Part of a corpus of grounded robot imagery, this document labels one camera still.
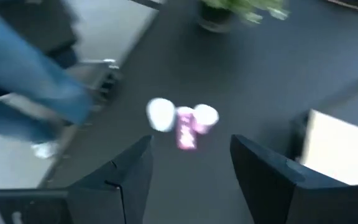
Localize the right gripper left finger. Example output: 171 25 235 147
67 134 154 224

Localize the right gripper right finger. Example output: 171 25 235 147
229 134 351 224

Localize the pink medicine bottle white cap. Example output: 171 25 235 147
192 103 221 136
145 97 198 151

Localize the person's shoe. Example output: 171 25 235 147
31 140 60 160

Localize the black table mat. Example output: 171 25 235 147
39 0 358 224

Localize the chrome chair base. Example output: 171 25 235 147
73 57 124 108

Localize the person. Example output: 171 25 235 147
0 0 93 144

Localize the green potted plant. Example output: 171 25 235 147
196 0 291 34

